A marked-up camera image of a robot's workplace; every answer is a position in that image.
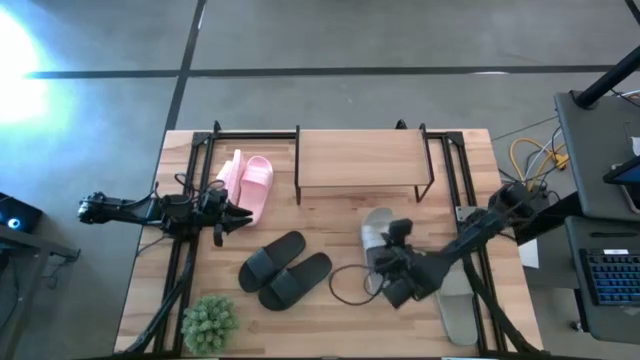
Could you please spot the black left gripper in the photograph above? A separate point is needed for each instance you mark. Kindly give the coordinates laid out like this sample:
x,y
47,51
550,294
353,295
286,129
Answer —
x,y
214,210

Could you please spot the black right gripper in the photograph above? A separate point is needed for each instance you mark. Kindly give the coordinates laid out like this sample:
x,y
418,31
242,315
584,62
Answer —
x,y
400,262

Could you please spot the pink rubber slide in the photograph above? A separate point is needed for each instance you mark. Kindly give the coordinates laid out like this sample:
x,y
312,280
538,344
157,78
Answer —
x,y
234,172
256,182

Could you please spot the black rubber slide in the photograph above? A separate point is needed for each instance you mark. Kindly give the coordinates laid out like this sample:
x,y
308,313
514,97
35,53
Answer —
x,y
310,267
287,245

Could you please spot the wooden shelf with black legs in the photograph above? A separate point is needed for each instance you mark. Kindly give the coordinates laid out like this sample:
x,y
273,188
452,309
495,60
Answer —
x,y
362,157

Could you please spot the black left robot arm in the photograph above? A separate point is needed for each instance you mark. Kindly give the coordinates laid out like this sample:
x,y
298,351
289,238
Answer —
x,y
125,211

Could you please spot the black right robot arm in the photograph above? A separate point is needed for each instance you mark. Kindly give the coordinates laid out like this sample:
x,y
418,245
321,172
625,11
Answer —
x,y
470,240

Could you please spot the green artificial plant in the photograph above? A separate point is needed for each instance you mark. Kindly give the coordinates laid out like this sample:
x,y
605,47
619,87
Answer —
x,y
210,325

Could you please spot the white paper sheet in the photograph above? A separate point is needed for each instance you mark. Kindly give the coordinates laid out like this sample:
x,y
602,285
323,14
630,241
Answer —
x,y
528,255

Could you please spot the black desk support beam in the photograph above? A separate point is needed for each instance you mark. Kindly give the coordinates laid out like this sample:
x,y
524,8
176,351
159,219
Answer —
x,y
555,217

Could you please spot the black device with blue light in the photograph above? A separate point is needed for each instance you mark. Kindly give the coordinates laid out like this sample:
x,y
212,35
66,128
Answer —
x,y
27,212

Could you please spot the blue backlit keyboard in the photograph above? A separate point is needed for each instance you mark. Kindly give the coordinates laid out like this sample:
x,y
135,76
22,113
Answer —
x,y
615,277

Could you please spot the black tablet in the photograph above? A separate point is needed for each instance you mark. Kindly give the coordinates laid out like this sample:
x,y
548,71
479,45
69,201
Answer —
x,y
627,172

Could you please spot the black pole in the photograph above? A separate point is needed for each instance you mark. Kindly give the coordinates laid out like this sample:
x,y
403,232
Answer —
x,y
607,77

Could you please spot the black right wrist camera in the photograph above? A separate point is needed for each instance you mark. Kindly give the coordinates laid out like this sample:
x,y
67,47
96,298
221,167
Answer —
x,y
401,232

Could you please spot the black aluminium table frame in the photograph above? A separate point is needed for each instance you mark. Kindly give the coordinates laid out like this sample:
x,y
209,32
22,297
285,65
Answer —
x,y
250,135

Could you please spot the silver metal bracket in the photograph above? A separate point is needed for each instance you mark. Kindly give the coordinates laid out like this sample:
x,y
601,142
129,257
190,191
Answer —
x,y
462,214

